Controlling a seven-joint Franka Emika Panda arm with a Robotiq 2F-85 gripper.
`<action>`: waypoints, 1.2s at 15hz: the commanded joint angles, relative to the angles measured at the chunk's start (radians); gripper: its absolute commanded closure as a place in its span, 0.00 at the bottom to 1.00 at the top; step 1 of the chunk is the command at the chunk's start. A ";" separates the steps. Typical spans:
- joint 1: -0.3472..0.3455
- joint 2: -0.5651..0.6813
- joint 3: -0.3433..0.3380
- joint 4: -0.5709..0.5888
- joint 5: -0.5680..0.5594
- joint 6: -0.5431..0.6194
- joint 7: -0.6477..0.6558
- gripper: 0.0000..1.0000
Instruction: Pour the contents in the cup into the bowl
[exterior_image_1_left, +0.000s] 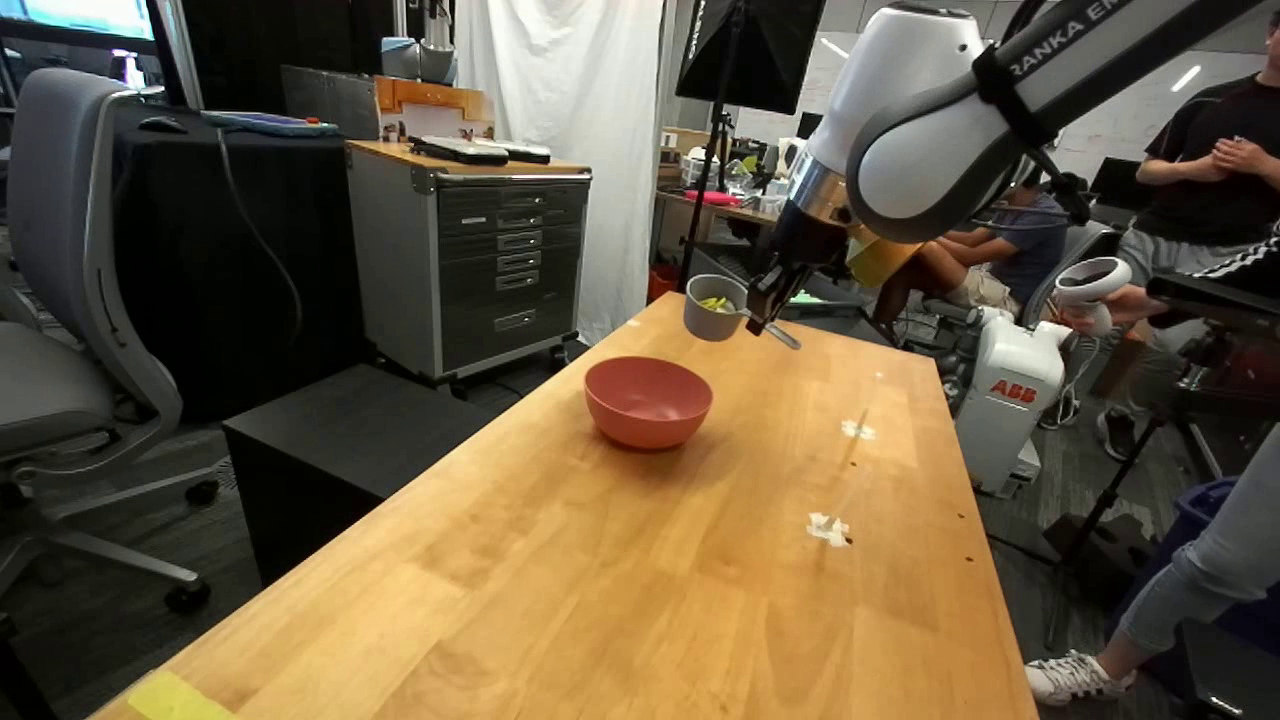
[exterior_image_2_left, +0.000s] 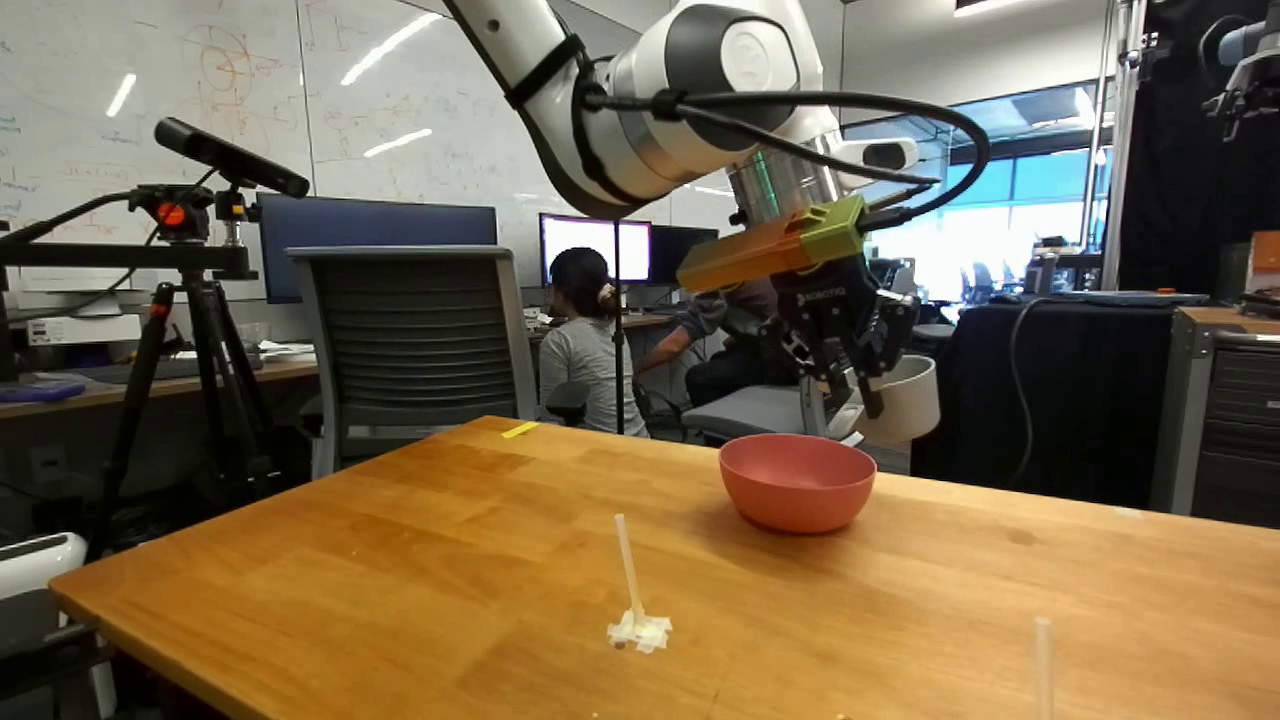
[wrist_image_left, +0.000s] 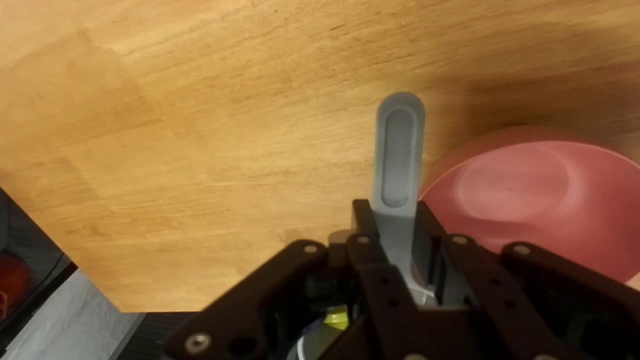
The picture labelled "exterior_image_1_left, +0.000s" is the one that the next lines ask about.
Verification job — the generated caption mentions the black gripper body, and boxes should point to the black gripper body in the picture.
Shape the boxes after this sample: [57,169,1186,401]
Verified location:
[757,212,838,300]

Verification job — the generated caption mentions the grey measuring cup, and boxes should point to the grey measuring cup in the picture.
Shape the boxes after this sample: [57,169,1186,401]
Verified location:
[681,266,808,355]

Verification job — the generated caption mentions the white ABB robot base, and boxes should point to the white ABB robot base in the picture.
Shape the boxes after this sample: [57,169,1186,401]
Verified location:
[953,304,1074,499]

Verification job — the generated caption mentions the pink bowl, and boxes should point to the pink bowl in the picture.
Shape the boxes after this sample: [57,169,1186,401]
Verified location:
[579,350,715,450]

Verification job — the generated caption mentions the black light stand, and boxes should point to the black light stand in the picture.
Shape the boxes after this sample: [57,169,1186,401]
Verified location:
[674,102,744,290]

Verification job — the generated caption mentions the white tape patch with stick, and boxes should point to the white tape patch with stick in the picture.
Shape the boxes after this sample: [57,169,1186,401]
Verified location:
[835,408,884,471]
[804,506,857,550]

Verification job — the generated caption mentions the seated person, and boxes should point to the seated person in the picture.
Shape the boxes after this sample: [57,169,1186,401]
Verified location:
[864,182,1072,336]

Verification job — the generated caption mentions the black softbox light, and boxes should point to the black softbox light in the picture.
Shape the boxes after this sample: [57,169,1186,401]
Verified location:
[673,0,833,115]

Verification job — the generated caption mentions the white curtain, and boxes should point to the white curtain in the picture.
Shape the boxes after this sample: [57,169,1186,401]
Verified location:
[453,0,673,343]

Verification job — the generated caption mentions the white VR controller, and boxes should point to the white VR controller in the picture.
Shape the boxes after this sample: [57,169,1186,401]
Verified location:
[1048,253,1136,336]

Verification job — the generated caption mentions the grey drawer cabinet wooden top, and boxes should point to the grey drawer cabinet wooden top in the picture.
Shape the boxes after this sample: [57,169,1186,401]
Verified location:
[344,135,595,389]

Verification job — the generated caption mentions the dark keyboard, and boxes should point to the dark keyboard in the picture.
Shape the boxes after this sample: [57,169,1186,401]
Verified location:
[404,129,557,169]

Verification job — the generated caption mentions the orange box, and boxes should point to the orange box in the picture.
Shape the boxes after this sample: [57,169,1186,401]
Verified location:
[371,71,501,144]

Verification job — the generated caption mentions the grey blue container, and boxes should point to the grey blue container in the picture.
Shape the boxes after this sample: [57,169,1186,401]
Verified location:
[376,30,456,86]

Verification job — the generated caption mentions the low black platform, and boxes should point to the low black platform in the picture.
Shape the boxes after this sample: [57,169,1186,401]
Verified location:
[221,361,592,591]

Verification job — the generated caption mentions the leg with white sneaker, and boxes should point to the leg with white sneaker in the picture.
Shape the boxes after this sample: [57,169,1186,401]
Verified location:
[1025,421,1280,711]

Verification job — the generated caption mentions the black desk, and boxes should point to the black desk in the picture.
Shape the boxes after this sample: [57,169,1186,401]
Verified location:
[111,102,382,431]

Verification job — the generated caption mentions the grey office chair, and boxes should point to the grey office chair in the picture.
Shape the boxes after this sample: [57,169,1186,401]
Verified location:
[0,64,224,625]

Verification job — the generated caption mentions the yellow tape strip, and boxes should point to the yellow tape strip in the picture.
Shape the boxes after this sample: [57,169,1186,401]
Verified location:
[123,666,239,720]

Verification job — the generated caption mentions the monitor with blue screen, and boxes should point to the monitor with blue screen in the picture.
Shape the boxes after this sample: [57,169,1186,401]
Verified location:
[0,0,202,110]

